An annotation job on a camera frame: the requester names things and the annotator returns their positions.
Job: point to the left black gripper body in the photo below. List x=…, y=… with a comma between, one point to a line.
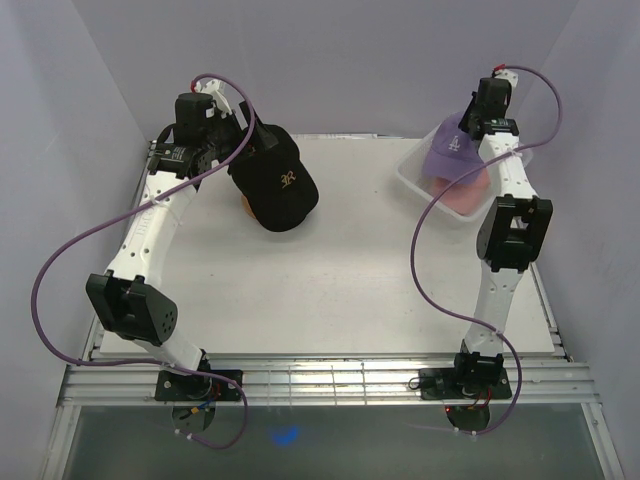
x=227, y=133

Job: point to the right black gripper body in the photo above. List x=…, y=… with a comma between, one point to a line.
x=475, y=116

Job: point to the purple cap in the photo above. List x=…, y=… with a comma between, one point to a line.
x=452, y=151

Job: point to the black cap gold logo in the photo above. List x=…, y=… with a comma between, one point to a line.
x=278, y=188

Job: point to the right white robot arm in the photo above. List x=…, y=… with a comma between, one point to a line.
x=509, y=239

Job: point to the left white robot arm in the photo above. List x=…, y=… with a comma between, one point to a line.
x=127, y=297

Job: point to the wooden hat stand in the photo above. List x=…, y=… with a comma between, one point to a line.
x=247, y=208

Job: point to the white plastic basket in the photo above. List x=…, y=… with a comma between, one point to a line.
x=410, y=170

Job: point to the pink cap in basket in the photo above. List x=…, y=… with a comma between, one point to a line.
x=464, y=198

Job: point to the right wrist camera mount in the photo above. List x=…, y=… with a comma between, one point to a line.
x=502, y=72

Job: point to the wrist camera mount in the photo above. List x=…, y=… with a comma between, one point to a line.
x=215, y=88
x=502, y=72

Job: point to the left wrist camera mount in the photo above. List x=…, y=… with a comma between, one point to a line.
x=215, y=88

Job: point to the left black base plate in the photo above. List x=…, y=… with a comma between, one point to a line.
x=175, y=387

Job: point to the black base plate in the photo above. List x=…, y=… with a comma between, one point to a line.
x=446, y=384
x=175, y=387

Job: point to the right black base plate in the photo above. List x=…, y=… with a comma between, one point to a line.
x=446, y=384

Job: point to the aluminium rail frame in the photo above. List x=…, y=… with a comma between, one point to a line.
x=274, y=382

